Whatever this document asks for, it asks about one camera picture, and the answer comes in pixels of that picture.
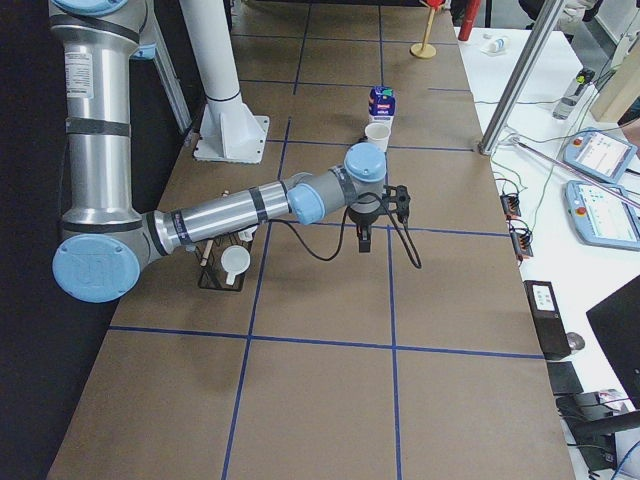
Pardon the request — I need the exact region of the blue white milk carton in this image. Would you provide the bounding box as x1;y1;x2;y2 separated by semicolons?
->
368;85;396;126

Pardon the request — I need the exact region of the far teach pendant tablet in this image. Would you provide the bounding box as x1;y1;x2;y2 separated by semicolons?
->
563;130;637;183

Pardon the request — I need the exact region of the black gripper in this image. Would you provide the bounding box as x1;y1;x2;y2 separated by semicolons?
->
347;195;383;253

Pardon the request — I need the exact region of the black wire cup rack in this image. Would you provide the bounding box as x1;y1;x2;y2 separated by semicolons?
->
196;234;252;292

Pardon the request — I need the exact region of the red bottle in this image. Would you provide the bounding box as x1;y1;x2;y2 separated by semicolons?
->
458;0;482;42

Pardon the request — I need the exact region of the teach pendant tablet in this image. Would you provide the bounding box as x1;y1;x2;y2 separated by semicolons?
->
564;180;639;251
563;130;637;183

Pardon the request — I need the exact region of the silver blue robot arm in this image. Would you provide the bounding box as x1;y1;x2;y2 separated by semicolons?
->
49;1;389;303

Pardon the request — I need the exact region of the small white blue bottle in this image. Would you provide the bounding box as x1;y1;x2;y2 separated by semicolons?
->
481;36;510;56

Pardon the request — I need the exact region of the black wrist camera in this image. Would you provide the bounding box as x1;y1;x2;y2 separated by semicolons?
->
385;185;411;226

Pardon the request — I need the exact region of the white cup on rack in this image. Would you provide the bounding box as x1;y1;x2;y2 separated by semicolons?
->
220;245;251;286

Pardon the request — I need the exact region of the wooden mug tree stand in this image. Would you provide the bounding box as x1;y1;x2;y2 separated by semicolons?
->
410;0;445;59

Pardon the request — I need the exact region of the aluminium frame post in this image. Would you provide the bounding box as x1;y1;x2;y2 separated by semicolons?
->
478;0;565;156

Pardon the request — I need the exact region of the white smiley mug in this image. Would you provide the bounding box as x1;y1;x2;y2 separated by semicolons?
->
360;122;391;153

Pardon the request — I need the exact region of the white column with base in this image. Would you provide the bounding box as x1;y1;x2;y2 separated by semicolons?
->
180;0;270;164

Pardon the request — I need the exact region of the near teach pendant tablet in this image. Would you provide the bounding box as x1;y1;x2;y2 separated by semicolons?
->
564;180;639;251

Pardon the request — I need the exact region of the black box with label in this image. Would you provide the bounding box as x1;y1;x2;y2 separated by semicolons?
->
523;280;571;361

